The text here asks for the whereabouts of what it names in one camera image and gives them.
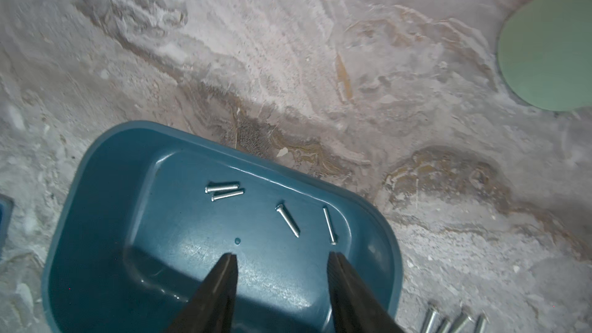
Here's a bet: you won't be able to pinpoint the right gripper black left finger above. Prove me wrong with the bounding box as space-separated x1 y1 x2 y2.
165 253 238 333

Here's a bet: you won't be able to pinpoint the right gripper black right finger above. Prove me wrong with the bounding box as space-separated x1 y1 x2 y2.
327 251 403 333

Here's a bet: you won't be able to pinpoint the teal plastic storage tray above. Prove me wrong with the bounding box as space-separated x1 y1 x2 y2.
42 121 403 332

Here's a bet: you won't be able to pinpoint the removed screws on table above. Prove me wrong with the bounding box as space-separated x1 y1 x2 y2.
419 302 490 333

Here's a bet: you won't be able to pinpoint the pile of silver screws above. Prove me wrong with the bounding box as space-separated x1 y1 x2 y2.
204 181 339 246

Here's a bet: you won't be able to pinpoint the mint green cup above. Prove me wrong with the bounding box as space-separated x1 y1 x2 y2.
497 0 591 112

